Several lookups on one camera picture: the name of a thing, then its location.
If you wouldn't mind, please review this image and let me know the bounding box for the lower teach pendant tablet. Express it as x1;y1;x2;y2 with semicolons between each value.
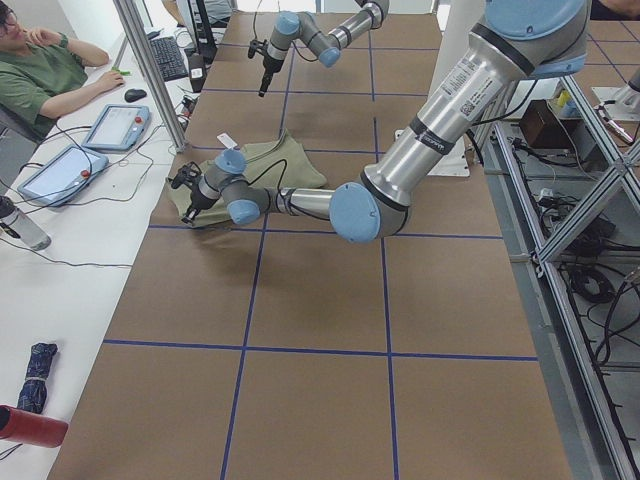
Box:
18;145;109;207

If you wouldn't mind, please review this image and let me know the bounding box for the white paper garment tag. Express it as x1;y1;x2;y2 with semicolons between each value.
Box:
217;132;238;149

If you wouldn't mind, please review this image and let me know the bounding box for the clear grey water bottle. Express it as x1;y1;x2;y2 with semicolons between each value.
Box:
1;196;51;251

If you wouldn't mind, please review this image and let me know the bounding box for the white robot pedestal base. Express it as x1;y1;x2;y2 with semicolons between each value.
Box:
394;0;489;178

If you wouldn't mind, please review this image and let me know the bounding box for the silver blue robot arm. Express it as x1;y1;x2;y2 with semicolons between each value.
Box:
248;0;389;97
170;1;591;243

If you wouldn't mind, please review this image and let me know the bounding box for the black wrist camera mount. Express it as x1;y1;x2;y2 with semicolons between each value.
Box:
169;162;202;190
248;39;268;59

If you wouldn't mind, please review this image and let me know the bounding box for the person in green shirt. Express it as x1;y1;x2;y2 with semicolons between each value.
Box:
1;3;125;140

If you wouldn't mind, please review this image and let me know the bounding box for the teach pendant tablet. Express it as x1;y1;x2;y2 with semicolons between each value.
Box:
82;104;151;153
18;145;109;207

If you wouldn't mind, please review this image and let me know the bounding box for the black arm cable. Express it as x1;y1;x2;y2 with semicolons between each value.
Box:
252;0;321;64
247;158;291;187

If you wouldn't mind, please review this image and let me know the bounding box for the olive green long-sleeve shirt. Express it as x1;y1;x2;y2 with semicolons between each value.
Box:
166;132;331;228

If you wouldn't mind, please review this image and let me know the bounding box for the upper teach pendant tablet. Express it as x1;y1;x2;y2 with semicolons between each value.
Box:
82;104;151;153

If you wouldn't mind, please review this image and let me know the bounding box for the folded navy umbrella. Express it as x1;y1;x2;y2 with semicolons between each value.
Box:
17;343;58;414

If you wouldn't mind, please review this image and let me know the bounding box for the black computer keyboard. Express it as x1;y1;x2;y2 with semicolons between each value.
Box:
150;37;189;82

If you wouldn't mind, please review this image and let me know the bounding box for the red metal bottle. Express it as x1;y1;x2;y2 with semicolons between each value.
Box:
1;405;69;448

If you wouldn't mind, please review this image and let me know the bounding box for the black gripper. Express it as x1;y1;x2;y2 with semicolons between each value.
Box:
181;185;214;224
258;55;283;97

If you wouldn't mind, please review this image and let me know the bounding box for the black computer mouse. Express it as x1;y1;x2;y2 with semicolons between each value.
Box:
124;88;147;103

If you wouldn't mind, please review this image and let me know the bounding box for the aluminium frame post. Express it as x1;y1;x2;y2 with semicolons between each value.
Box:
113;0;187;153

